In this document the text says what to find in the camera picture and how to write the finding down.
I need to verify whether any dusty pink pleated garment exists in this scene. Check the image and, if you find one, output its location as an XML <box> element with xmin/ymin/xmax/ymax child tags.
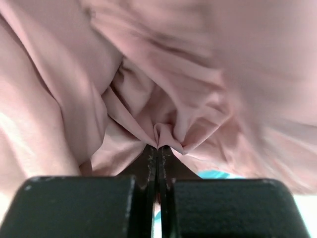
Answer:
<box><xmin>0</xmin><ymin>0</ymin><xmax>317</xmax><ymax>196</ymax></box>

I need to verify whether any teal plastic basket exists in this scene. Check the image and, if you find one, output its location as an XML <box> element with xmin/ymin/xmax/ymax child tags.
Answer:
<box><xmin>197</xmin><ymin>170</ymin><xmax>241</xmax><ymax>179</ymax></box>

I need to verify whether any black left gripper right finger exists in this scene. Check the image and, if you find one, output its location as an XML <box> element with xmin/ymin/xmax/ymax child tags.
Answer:
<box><xmin>157</xmin><ymin>146</ymin><xmax>309</xmax><ymax>238</ymax></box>

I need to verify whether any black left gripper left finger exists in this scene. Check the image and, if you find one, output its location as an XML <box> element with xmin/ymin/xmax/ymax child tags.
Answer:
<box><xmin>0</xmin><ymin>146</ymin><xmax>157</xmax><ymax>238</ymax></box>

